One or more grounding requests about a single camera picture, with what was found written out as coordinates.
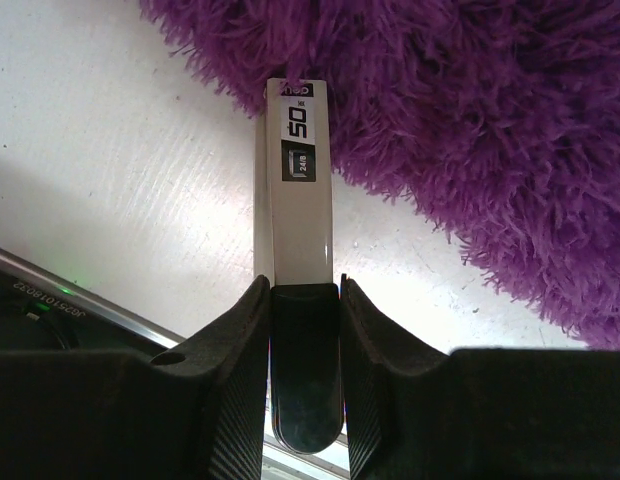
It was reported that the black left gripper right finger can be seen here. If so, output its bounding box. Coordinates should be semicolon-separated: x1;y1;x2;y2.
341;278;620;479

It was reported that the white black stapler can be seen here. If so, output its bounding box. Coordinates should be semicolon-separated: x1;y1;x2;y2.
253;77;347;456

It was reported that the purple fluffy duster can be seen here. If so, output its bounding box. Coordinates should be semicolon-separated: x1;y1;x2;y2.
140;1;620;350

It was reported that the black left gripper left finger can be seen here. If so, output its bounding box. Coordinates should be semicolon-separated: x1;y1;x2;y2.
0;273;272;480

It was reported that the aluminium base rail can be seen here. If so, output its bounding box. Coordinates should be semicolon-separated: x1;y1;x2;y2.
0;242;351;480

